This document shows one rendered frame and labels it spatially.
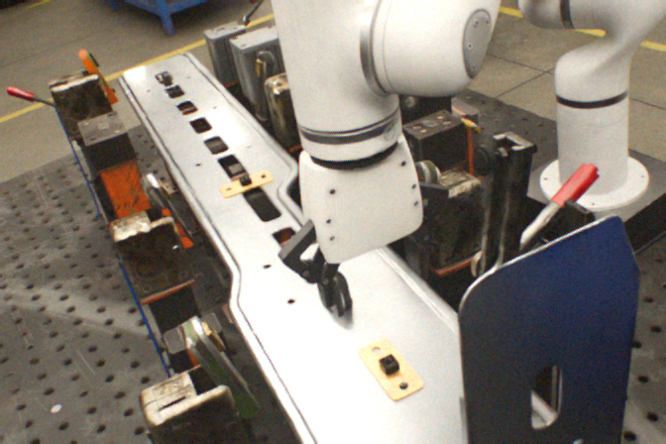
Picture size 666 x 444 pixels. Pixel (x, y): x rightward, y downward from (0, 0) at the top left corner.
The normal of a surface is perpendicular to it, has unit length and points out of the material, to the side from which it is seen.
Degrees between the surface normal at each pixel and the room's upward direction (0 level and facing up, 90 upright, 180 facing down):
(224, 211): 0
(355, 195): 91
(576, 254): 90
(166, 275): 90
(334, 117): 90
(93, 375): 0
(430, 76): 105
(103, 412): 0
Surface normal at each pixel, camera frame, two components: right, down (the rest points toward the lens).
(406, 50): -0.48, 0.35
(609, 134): 0.17, 0.53
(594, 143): -0.24, 0.59
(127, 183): 0.42, 0.47
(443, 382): -0.17, -0.80
